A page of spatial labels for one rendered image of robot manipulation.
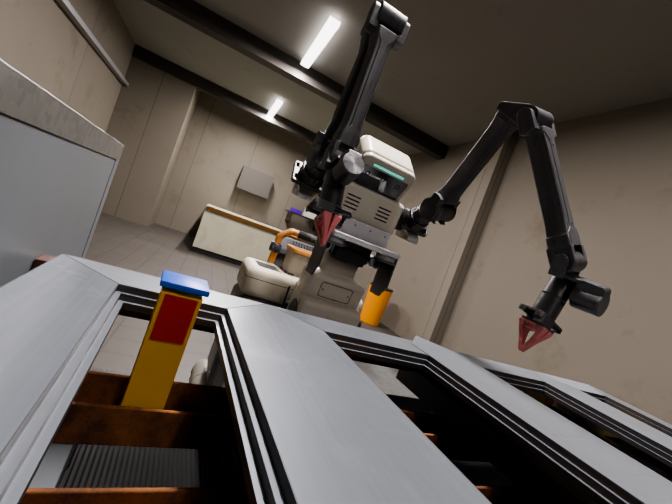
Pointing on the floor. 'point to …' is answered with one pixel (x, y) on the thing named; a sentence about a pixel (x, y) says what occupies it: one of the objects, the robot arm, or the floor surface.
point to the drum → (375, 306)
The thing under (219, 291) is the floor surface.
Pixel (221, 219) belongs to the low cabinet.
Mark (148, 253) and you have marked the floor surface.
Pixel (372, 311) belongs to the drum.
